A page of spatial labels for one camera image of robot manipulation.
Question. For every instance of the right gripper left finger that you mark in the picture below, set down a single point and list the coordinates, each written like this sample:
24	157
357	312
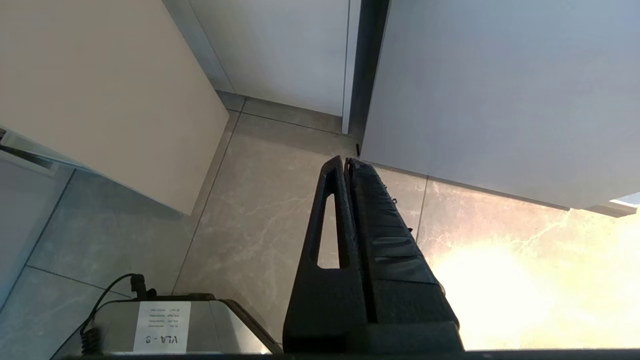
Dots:
325	305

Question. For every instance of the white cabinet door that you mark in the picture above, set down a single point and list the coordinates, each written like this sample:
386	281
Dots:
280	50

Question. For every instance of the beige cabinet door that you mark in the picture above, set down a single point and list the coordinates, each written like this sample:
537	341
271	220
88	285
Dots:
110	90

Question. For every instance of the large grey cabinet door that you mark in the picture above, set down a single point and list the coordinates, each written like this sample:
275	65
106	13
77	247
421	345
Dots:
500	95

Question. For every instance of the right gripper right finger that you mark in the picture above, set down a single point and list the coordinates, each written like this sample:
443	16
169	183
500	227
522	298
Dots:
400	280

